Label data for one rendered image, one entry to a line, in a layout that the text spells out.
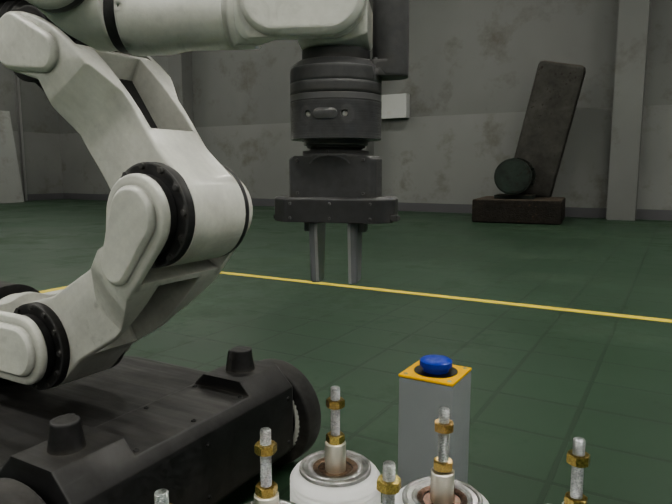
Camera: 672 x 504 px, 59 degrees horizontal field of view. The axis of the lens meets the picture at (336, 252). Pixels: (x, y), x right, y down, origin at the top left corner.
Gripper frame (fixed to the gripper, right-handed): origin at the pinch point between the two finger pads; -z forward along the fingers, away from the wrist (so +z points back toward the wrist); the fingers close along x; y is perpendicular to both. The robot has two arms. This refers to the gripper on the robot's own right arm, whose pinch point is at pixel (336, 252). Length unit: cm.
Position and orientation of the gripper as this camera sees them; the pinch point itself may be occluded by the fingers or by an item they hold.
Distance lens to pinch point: 59.8
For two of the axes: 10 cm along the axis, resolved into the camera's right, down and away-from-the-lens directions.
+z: 0.0, -9.9, -1.4
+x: 9.7, 0.3, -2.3
